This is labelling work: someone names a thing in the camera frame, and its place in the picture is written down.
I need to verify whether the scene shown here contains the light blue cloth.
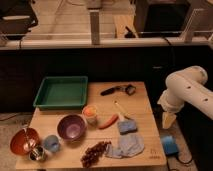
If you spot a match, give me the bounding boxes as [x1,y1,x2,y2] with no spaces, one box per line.
[105,134,145,159]

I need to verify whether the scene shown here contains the purple bowl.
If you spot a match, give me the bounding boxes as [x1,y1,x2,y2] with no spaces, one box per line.
[57,115,86,141]

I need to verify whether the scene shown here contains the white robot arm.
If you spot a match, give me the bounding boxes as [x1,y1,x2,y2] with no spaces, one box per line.
[158,66,213,129]

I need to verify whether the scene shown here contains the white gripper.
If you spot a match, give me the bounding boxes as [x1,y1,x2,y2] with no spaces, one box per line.
[157,91,183,129]

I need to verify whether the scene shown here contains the bunch of dark grapes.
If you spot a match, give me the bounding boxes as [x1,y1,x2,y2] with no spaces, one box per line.
[81,141,111,168]

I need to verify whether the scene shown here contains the light blue cup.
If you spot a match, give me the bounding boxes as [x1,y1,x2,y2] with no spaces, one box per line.
[43,135,60,153]

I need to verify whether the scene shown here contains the clear cup with orange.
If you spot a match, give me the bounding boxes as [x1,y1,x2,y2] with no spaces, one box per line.
[82,105,97,124]

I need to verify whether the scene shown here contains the blue box on floor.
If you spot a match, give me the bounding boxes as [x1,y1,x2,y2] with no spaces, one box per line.
[161,136,179,155]

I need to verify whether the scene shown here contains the wooden table board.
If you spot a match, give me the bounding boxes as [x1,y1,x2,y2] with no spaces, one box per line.
[15,82,166,171]

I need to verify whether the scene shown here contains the green plastic tray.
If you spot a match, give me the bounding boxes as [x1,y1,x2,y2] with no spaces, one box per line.
[33,76,88,110]

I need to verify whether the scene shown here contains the metal frame post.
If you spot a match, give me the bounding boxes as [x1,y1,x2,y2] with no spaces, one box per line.
[90,10,100,45]

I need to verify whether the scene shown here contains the yellow handled brush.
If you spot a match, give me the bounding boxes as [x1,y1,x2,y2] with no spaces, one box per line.
[114,101,131,119]

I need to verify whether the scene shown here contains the metal spoon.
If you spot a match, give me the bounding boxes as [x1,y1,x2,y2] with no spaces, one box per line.
[23,125,31,151]

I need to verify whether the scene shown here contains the orange-red bowl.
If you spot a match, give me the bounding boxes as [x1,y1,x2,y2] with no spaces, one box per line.
[10,128,40,156]

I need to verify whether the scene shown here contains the blue sponge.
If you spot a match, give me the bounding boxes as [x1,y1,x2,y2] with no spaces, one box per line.
[118,120,137,134]

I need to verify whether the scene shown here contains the small metal cup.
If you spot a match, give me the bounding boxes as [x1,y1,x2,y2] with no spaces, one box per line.
[29,146,46,162]

